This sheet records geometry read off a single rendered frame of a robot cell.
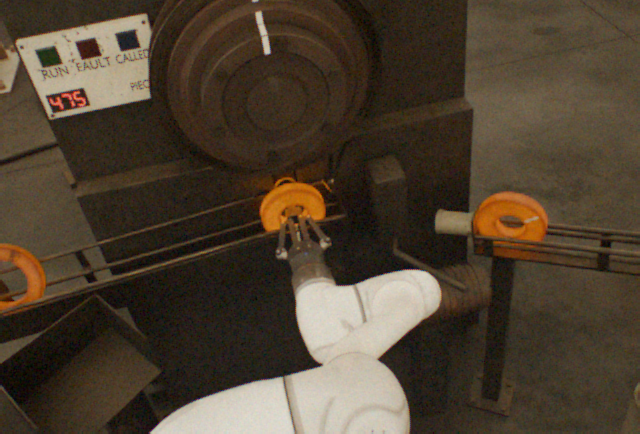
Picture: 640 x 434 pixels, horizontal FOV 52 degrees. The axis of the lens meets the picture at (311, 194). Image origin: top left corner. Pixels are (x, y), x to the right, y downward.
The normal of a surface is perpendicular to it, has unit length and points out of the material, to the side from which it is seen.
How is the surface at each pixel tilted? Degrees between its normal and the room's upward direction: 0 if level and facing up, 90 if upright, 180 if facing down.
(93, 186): 0
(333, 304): 9
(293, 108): 90
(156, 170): 0
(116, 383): 5
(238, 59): 90
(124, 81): 90
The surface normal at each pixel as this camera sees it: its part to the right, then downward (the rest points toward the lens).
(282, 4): 0.22, -0.43
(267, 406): 0.02, -0.75
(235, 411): -0.18, -0.81
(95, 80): 0.21, 0.61
